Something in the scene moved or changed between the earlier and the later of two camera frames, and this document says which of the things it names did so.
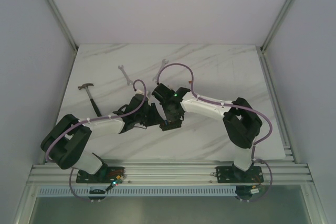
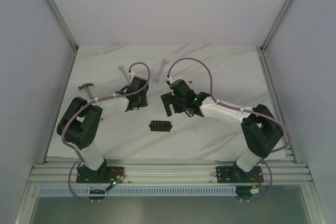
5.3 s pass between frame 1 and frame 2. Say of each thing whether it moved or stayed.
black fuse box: moved
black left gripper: moved
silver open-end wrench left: stayed
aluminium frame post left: stayed
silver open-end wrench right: stayed
